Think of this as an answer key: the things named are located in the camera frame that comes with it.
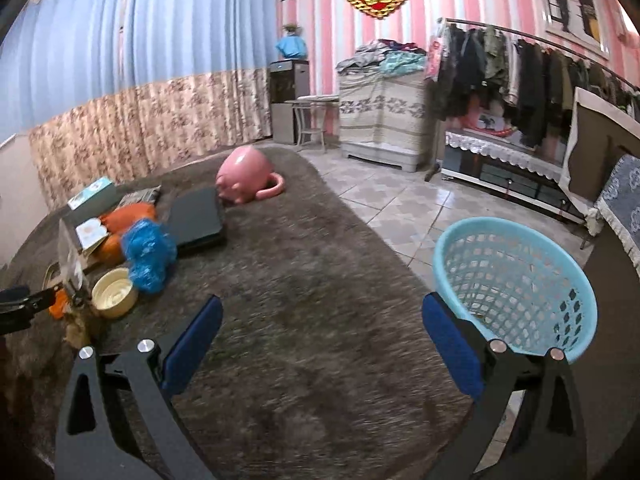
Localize brown trash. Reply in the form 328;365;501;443
63;302;103;350

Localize clear plastic wrapper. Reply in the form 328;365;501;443
58;220;85;308

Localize cream round bowl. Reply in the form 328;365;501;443
91;268;138;318

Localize small white card packet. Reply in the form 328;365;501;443
75;218;110;254

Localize orange snack bag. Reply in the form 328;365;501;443
94;203;156;266

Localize blue plastic bag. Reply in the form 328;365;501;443
120;218;177;295

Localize patterned duck snack packet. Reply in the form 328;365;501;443
118;185;162;208

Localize brown cardboard tray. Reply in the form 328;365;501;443
42;261;63;290

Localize teal tissue box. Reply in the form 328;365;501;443
67;177;119;226

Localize light blue plastic basket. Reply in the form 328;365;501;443
432;217;598;363

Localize black notebook case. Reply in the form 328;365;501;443
166;188;226;258

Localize brown shaggy table cover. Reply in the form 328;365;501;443
1;148;470;479

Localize blue floral lace cloth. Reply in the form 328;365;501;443
586;154;640;273

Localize low tv stand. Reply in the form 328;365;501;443
440;129;584;224

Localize blue and floral curtain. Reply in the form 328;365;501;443
1;0;277;208

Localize pink pig-shaped mug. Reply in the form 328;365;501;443
216;145;285;205

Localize brown sofa chair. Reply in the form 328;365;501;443
559;88;639;217

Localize black water dispenser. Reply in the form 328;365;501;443
268;60;310;145

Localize clothes rack with garments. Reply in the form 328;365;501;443
425;18;639;162

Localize small metal stool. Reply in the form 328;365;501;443
286;94;340;152

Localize cabinet with patterned cloth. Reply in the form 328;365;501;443
338;72;434;172

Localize blue covered water bottle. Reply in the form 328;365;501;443
276;23;308;60

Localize pile of folded clothes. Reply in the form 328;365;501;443
335;39;426;77

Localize framed wedding photo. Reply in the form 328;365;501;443
546;0;610;60

